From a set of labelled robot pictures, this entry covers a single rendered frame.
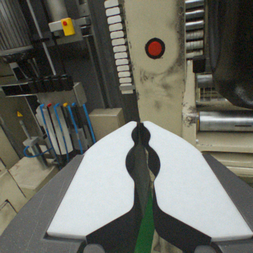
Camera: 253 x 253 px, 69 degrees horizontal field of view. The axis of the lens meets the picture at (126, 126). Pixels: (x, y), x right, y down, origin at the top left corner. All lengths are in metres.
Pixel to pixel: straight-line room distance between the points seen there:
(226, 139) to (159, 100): 0.18
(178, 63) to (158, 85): 0.07
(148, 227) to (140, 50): 1.09
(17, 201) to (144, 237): 0.92
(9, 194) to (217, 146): 0.46
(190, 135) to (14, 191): 0.41
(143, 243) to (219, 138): 0.94
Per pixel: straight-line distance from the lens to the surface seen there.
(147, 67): 0.48
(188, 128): 0.40
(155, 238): 1.27
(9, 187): 0.49
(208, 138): 0.46
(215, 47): 0.66
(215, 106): 0.75
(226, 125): 0.44
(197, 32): 0.87
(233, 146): 0.45
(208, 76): 0.70
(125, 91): 0.52
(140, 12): 0.47
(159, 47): 0.46
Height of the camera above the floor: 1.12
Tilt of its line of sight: 29 degrees down
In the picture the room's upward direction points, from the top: 11 degrees counter-clockwise
